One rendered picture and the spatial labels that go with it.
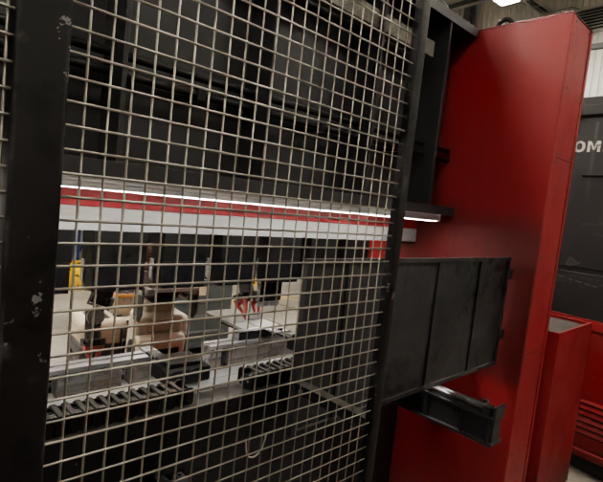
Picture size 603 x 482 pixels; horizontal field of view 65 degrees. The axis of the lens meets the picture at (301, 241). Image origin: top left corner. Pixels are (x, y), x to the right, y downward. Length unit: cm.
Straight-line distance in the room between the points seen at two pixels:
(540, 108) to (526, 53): 24
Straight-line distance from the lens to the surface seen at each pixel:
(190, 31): 144
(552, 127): 212
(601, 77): 885
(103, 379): 148
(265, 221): 163
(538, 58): 222
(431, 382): 172
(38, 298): 56
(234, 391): 121
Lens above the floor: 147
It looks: 5 degrees down
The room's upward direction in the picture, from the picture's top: 6 degrees clockwise
